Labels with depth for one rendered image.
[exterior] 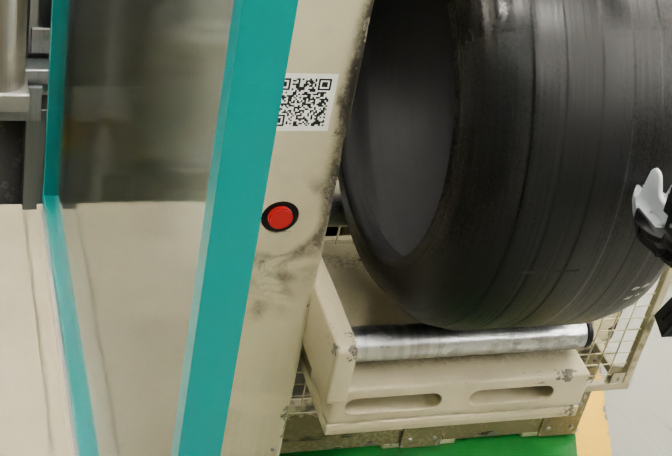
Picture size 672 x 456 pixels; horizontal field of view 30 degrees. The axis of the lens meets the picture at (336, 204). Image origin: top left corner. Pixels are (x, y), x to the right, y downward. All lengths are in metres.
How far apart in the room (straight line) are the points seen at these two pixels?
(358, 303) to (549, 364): 0.29
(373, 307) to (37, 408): 0.93
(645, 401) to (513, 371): 1.44
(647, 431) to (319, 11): 1.86
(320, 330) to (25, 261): 0.59
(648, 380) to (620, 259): 1.73
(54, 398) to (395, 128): 0.99
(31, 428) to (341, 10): 0.63
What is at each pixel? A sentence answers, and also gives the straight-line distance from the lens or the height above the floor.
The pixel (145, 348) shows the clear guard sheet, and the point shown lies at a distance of 0.63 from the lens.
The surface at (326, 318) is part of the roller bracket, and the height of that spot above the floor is 0.95.
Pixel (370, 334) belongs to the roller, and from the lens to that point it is 1.57.
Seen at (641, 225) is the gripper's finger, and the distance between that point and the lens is 1.30.
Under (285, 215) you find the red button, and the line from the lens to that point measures 1.48.
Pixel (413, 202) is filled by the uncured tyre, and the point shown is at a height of 0.93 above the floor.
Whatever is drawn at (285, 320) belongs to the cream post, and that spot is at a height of 0.90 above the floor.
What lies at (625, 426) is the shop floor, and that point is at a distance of 3.00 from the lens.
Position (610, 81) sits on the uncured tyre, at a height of 1.34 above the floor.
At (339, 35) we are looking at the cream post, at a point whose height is 1.31.
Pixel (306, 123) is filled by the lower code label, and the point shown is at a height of 1.19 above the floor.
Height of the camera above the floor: 1.93
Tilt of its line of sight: 34 degrees down
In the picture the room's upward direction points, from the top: 12 degrees clockwise
